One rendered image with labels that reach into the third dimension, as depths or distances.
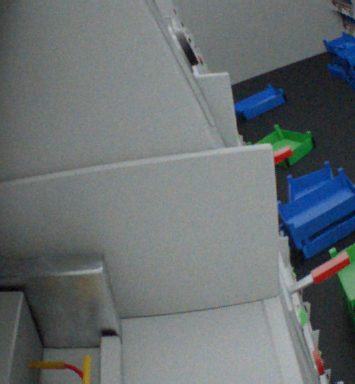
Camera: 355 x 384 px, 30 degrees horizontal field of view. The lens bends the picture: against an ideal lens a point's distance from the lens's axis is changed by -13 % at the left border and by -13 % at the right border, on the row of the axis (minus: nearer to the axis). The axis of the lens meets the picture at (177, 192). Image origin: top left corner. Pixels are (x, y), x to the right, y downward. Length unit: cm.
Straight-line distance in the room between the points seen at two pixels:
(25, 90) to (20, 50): 1
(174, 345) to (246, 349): 2
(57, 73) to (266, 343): 10
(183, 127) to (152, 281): 5
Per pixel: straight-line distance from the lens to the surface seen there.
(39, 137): 20
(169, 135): 20
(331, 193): 254
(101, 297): 20
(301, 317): 29
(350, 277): 188
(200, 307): 22
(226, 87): 30
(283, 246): 101
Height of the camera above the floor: 121
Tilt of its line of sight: 21 degrees down
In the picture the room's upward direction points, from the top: 26 degrees counter-clockwise
